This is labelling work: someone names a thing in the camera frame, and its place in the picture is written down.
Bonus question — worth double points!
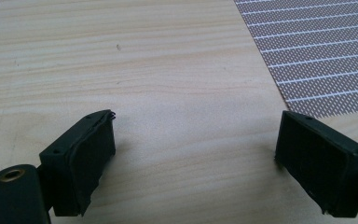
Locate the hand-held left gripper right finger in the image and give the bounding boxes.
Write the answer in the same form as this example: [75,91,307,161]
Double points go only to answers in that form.
[274,109,358,218]

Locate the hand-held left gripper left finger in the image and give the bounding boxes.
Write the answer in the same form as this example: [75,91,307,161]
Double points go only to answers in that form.
[38,108,117,217]

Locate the brown woven striped placemat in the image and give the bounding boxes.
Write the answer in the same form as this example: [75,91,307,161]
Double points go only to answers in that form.
[233,0,358,119]

